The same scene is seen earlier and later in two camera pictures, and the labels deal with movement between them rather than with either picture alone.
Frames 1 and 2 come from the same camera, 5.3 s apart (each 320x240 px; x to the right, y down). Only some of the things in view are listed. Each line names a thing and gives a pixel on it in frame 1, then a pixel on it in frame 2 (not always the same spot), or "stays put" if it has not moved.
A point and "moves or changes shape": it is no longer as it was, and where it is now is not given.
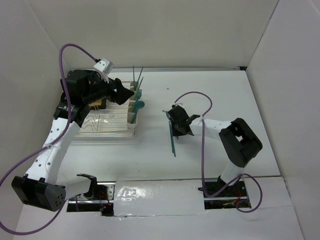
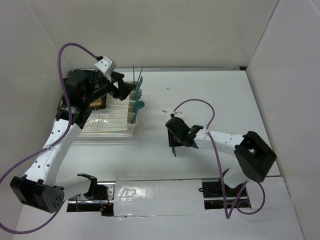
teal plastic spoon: [139, 104] stays put
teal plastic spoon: [139, 104] stays put
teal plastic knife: [171, 131] moves or changes shape
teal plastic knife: [140, 83] stays put
